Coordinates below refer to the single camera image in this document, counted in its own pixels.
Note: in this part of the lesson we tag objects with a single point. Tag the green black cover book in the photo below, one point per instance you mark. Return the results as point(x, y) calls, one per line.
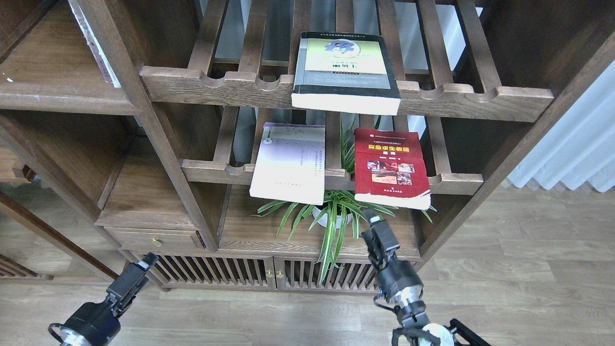
point(345, 72)

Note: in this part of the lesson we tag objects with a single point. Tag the brass drawer knob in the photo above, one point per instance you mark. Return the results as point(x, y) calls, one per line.
point(156, 242)

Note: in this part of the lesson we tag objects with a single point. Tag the white curtain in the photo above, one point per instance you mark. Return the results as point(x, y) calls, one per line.
point(580, 148)

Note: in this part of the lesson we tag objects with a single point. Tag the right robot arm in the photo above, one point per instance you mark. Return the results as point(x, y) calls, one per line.
point(420, 331)

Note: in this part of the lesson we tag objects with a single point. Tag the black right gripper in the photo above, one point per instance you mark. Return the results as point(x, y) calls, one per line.
point(396, 278)

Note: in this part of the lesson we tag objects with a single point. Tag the green spider plant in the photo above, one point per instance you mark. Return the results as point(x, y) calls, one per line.
point(343, 200)

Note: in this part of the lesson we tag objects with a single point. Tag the white plant pot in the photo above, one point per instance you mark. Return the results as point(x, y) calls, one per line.
point(324, 218)

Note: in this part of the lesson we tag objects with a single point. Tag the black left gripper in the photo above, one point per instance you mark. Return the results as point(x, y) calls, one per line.
point(97, 324)

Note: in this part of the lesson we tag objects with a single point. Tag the red cover book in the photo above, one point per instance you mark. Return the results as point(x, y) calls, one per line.
point(390, 169)

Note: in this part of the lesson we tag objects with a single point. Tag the dark wooden bookshelf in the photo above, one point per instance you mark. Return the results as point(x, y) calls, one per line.
point(239, 141)

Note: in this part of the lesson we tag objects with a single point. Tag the white book spine upright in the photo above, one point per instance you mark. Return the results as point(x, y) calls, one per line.
point(92, 42)

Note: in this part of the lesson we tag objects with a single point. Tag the pale purple white book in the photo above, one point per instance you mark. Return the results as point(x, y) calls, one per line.
point(290, 163)

